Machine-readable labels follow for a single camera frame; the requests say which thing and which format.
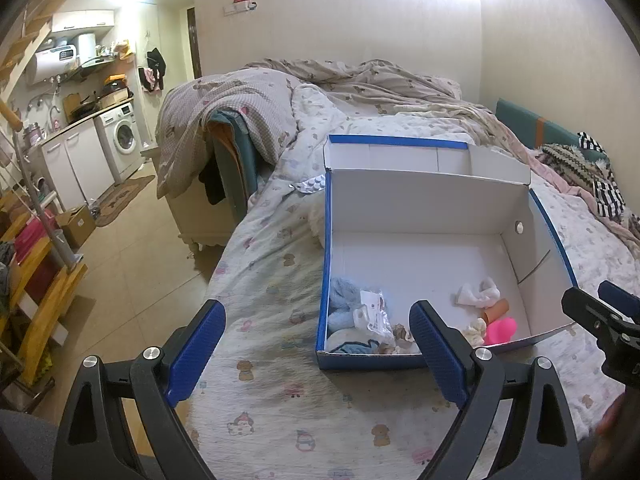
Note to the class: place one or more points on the teal padded bed footboard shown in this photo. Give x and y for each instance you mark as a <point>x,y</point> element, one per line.
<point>240,160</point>

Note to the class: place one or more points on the wall power strip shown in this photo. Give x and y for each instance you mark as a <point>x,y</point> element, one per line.
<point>240,5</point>

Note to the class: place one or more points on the pink blanket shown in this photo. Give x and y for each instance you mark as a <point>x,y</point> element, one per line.
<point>560,180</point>

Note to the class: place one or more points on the knitted patterned cloth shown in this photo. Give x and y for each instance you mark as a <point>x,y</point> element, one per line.
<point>570,165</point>

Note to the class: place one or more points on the white wall cabinet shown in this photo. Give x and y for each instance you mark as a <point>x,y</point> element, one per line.
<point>82,21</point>

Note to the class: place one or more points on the white electric water heater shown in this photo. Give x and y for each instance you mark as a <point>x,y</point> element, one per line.
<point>52,62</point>

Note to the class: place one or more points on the red storage box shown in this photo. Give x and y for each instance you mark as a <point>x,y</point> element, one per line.
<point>32,260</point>

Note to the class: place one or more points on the kitchen faucet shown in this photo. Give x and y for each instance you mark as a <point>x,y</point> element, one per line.
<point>55,115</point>

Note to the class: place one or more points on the light blue fluffy socks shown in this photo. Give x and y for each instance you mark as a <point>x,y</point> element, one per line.
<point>342,302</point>

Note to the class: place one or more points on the white kitchen base cabinets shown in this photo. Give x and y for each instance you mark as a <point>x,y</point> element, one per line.
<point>75,165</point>

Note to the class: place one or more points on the glass range hood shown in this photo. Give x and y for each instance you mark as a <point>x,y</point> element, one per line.
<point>97,61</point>

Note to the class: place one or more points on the black and white striped garment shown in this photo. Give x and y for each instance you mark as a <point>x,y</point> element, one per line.
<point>605,185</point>

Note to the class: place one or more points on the brown door mat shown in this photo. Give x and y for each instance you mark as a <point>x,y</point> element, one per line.
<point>122,200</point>

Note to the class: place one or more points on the silver blister pill pack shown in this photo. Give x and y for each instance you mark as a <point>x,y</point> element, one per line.
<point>311,184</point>

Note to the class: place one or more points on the cartoon printed bed sheet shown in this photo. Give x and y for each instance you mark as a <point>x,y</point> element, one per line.
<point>270,285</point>

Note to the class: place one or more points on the clear plastic bag with tag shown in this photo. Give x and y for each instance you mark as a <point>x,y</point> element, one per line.
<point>372,312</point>

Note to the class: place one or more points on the black hanging garment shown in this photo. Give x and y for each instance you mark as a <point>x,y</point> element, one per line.
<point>212,185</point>

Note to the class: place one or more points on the metal mop pole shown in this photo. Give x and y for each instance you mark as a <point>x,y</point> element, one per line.
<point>47,220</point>

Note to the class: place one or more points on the dark wooden door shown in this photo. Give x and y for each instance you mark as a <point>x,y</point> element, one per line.
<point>194,42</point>

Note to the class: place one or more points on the white washing machine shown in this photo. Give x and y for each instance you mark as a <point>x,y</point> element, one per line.
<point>120,140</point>

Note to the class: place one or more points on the pink soft toy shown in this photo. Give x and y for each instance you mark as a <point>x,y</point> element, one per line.
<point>501,331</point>

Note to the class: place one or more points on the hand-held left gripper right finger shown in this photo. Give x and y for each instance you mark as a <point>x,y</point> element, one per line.
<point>437,355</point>

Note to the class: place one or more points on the white socks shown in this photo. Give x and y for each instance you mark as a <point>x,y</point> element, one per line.
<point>477,292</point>

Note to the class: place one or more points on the black wok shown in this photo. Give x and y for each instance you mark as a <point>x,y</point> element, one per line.
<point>85,106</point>

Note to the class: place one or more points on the wooden staircase frame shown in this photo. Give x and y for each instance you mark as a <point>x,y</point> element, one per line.
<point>35,310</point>

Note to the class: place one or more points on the white plush sock dark trim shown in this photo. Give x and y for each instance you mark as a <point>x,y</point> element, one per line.
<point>350,342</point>

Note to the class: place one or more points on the blue and white cardboard box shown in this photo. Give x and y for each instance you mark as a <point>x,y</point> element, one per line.
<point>425,210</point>

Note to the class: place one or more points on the person's right hand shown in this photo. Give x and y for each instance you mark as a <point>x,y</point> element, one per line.
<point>611,417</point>

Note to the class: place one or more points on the small cardboard box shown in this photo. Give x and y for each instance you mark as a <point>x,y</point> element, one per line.
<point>76,225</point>

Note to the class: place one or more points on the checked bear print quilt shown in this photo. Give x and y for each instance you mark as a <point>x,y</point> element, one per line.
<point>240,100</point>

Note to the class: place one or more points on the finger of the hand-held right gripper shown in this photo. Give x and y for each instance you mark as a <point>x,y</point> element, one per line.
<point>592,312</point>
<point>622,300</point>

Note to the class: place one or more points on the small brown patterned sock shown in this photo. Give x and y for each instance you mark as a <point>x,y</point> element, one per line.
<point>405,337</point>

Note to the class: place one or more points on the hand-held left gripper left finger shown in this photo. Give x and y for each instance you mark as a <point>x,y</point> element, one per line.
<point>197,355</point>

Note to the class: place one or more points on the teal padded headboard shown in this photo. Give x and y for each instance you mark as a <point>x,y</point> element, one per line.
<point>520,120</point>

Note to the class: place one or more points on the dark hanging clothes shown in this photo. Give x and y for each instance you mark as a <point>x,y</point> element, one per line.
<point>156,67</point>

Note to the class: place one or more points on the cream frilly sock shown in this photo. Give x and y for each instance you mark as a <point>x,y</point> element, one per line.
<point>474,332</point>

